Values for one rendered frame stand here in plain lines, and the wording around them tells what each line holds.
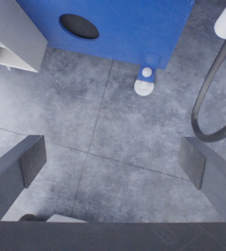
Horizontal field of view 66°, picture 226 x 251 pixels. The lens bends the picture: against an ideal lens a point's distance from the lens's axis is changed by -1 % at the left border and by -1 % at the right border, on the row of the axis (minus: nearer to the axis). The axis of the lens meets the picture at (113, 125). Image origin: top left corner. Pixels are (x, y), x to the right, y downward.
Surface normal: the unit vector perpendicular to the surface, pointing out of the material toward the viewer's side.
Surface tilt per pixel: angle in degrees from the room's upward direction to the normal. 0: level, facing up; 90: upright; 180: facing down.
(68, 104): 0
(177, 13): 90
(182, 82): 0
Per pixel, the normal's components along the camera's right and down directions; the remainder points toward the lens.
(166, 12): -0.26, 0.96
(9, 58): -0.10, -0.11
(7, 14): 0.96, 0.24
